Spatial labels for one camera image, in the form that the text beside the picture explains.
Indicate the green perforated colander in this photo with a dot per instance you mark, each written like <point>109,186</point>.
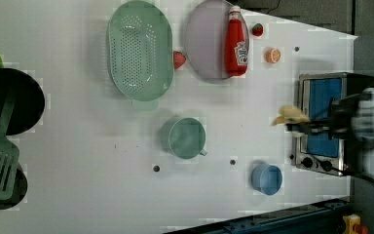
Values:
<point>140,54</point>

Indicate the green slotted spatula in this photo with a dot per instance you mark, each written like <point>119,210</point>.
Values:
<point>9,152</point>

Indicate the red plush ketchup bottle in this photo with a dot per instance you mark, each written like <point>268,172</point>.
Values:
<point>235,53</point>

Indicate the silver toaster oven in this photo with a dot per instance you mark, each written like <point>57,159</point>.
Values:
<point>321,97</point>

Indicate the large black round pan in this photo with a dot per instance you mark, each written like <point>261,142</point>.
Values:
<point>29,100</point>

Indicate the lavender round plate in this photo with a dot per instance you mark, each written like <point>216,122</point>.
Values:
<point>205,38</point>

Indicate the yellow plush peeled banana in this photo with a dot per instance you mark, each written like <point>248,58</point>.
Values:
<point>289,112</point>

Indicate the small red strawberry toy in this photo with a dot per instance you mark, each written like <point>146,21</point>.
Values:
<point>257,30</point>

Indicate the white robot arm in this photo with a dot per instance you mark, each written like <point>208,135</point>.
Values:
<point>362,123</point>

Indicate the green mug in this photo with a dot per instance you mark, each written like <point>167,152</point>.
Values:
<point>184,138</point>

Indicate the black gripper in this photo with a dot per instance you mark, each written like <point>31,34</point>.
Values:
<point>341,112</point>

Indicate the orange slice toy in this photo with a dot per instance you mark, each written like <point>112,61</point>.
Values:
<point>273,55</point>

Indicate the small black round pan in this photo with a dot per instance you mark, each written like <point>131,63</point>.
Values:
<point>20,190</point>

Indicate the red plush strawberry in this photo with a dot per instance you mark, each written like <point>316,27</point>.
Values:
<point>178,59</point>

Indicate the blue cup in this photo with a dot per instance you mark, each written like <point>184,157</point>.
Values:
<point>266,179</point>

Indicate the blue metal frame rail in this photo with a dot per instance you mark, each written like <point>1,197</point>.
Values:
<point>317,218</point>

